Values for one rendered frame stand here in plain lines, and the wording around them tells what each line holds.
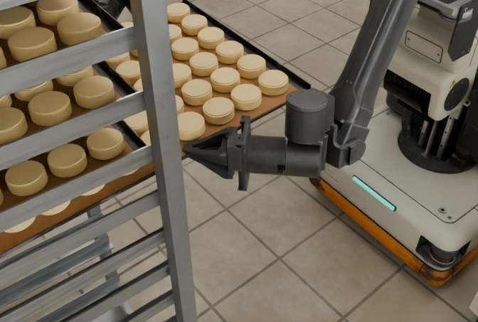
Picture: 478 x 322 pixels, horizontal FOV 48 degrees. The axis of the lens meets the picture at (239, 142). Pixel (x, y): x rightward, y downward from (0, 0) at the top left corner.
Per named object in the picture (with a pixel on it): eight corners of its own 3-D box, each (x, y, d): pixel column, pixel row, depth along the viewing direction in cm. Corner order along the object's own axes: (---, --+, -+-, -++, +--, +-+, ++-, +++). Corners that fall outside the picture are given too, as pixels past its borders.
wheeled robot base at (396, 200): (414, 118, 240) (426, 72, 223) (547, 202, 202) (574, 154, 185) (302, 183, 210) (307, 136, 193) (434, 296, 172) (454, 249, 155)
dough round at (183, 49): (180, 44, 101) (178, 35, 100) (203, 48, 100) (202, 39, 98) (167, 58, 98) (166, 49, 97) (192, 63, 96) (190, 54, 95)
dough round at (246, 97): (267, 105, 87) (266, 96, 85) (239, 115, 85) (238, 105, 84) (253, 89, 90) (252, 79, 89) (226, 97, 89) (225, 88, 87)
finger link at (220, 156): (181, 186, 81) (242, 191, 80) (176, 152, 76) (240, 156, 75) (190, 156, 86) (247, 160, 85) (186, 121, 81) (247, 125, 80)
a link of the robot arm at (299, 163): (324, 186, 77) (324, 164, 82) (328, 146, 73) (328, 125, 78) (276, 183, 78) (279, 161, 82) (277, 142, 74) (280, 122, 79)
